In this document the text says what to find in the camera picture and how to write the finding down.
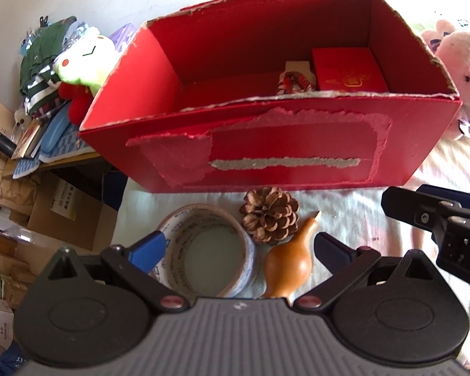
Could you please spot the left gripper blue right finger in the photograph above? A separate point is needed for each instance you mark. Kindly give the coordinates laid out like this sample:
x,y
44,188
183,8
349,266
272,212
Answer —
x,y
332,253

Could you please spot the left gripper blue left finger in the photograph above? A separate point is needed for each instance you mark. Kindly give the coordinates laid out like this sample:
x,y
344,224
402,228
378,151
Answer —
x,y
146,253

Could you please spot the wooden gourd ornament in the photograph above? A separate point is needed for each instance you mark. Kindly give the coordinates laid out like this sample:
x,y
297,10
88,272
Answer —
x,y
288,265

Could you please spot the printed packing tape roll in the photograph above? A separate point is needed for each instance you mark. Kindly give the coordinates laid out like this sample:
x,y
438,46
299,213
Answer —
x,y
207,254

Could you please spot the brown pine cone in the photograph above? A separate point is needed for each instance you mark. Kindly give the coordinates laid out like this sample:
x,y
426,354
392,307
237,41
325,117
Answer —
x,y
270,215

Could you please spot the red gift box gold print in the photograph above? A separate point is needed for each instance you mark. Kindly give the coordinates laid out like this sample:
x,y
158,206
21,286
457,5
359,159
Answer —
x,y
349,69

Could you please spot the pale green bed sheet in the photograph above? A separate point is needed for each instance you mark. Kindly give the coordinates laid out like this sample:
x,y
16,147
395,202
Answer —
x,y
353,216

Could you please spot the brown cardboard box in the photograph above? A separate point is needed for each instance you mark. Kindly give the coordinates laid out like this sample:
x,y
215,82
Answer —
x,y
69,215

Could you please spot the blue checkered cloth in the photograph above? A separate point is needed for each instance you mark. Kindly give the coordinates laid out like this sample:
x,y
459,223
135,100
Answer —
x,y
69,145

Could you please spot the blue glasses case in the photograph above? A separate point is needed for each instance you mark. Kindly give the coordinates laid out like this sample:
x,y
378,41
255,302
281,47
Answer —
x,y
56,128

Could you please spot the large red cardboard box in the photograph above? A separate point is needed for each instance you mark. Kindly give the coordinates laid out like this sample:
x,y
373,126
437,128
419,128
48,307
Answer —
x,y
192,104

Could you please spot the pink plush bunny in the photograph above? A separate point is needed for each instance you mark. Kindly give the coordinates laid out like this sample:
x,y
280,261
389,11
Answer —
x,y
452,47

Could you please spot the red plush toy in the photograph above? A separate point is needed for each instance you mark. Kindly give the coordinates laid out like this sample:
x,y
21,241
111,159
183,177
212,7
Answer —
x,y
80,99

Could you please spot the green frog plush toy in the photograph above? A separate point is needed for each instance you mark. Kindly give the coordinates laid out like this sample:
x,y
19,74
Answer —
x,y
88,61

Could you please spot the green folded garment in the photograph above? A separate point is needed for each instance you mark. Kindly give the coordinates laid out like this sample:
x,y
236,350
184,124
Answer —
x,y
43,50

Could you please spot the purple tissue pack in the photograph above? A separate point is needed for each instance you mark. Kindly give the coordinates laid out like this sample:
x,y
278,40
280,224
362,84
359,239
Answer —
x,y
122,37

